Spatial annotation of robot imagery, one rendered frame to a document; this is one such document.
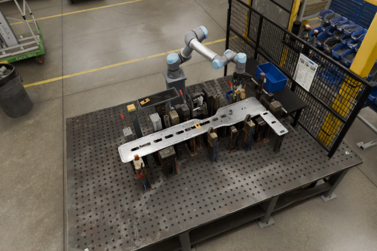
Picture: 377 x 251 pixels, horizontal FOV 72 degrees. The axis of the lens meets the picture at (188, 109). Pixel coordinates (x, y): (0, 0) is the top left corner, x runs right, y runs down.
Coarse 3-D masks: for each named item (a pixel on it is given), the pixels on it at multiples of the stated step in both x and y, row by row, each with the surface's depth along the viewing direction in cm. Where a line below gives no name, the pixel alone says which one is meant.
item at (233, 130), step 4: (232, 128) 227; (232, 132) 225; (236, 132) 225; (232, 136) 228; (236, 136) 229; (232, 140) 231; (228, 144) 243; (232, 144) 237; (228, 148) 246; (232, 148) 241
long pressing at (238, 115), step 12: (228, 108) 243; (240, 108) 242; (252, 108) 242; (264, 108) 241; (192, 120) 234; (204, 120) 233; (216, 120) 233; (228, 120) 232; (240, 120) 232; (156, 132) 226; (168, 132) 226; (192, 132) 224; (204, 132) 224; (132, 144) 219; (144, 144) 218; (156, 144) 217; (168, 144) 217; (120, 156) 211; (132, 156) 210
